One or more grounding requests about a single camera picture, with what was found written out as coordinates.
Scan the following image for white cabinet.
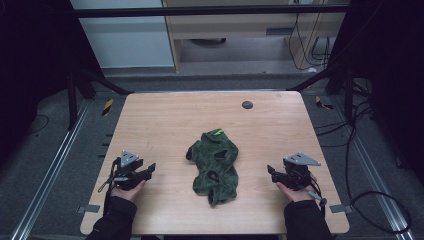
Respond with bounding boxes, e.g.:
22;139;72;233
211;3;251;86
69;0;176;69

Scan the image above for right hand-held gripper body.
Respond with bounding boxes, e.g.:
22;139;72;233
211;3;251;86
279;152;322;192

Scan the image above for grey tape piece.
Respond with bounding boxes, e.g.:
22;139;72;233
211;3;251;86
329;204;354;215
76;204;101;214

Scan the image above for right gripper cable with plug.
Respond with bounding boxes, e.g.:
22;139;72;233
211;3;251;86
304;176;329;218

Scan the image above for black floor cables bundle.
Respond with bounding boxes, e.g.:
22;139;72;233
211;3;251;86
314;78;376;149

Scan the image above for black curtain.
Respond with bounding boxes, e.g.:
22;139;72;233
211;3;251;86
328;0;424;184
0;0;104;168

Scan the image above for aluminium floor rail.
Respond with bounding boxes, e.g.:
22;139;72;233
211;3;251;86
333;96;416;240
9;99;92;240

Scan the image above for person's right hand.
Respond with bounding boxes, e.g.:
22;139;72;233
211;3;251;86
275;173;318;203

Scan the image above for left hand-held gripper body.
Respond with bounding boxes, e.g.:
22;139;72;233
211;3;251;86
113;150;145;191

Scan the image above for yellow black striped tape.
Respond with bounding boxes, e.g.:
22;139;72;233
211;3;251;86
101;98;115;117
315;95;335;111

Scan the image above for light wooden desk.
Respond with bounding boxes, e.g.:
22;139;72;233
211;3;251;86
161;0;351;73

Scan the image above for black looped floor cable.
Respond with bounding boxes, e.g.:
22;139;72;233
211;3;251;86
344;109;413;235

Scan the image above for black frame crossbar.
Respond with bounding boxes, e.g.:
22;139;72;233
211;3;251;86
71;3;351;19

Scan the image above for person's left hand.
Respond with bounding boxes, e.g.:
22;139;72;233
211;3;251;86
110;179;148;203

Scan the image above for dark green fleece garment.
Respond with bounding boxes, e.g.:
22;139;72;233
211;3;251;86
185;128;240;207

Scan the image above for black frame post with brace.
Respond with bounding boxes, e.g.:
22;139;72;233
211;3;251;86
287;63;355;123
65;66;134;131

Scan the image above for left gripper cable with strap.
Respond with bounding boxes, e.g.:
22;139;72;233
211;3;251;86
97;157;129;214

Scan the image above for thin black floor cable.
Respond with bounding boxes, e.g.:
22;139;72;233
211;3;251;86
25;114;51;136

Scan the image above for black cables under desk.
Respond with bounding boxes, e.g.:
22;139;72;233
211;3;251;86
287;12;333;72

